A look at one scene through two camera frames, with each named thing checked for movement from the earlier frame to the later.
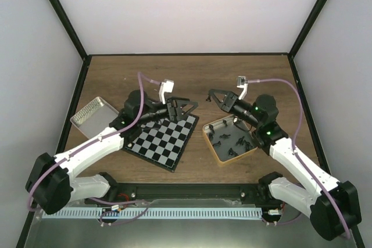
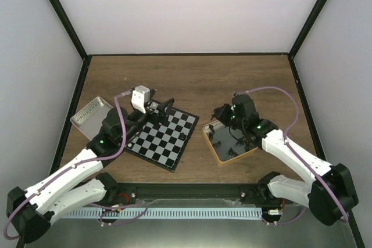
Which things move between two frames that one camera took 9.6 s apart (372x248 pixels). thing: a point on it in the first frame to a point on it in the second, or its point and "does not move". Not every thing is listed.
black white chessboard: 163,143 does not move
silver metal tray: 95,118 does not move
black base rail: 132,192 does not move
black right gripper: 229,104 to 221,116
